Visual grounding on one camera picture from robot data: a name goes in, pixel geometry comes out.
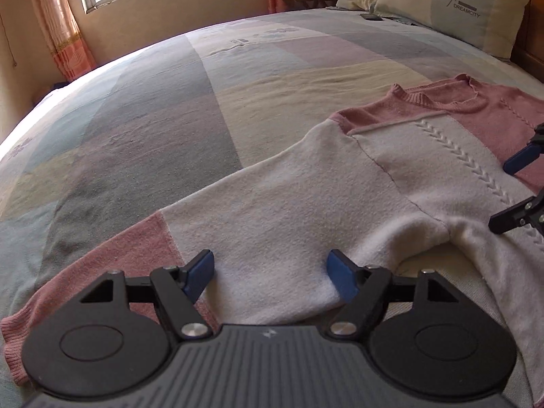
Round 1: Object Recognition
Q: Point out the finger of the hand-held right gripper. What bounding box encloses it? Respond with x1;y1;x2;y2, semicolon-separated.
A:
503;122;544;176
488;190;544;235

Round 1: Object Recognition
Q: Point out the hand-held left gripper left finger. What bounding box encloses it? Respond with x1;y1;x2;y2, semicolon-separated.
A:
80;249;215;342

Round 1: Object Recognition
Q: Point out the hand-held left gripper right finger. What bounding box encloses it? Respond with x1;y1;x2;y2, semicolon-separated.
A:
325;249;462;343

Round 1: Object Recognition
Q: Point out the pink and white knit sweater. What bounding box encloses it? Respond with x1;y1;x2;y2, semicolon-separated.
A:
0;73;544;408

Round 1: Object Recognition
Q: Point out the wooden bed headboard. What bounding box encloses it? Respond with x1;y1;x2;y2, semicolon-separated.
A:
509;0;544;78

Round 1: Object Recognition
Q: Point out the pastel patchwork bedspread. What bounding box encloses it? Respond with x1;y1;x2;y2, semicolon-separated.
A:
0;6;544;408

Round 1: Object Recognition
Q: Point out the large floral print pillow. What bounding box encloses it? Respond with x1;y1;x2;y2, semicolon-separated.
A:
373;0;533;61

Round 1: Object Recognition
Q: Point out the small wooden bedside table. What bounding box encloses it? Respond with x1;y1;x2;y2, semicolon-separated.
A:
273;0;341;14

